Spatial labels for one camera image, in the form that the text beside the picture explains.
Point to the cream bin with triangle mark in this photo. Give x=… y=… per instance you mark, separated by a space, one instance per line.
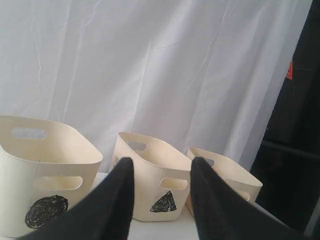
x=161 y=176

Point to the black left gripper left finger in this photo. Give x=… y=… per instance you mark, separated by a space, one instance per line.
x=104 y=214

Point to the dark stand at right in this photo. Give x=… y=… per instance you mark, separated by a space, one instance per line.
x=288 y=160

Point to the white backdrop curtain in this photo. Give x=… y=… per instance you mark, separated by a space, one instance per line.
x=193 y=73

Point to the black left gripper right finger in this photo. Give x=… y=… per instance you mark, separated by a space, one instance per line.
x=261 y=228

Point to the cream bin with circle mark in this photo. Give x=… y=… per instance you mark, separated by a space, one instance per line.
x=46 y=168

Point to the cream bin with square mark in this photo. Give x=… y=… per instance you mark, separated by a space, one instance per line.
x=237 y=177

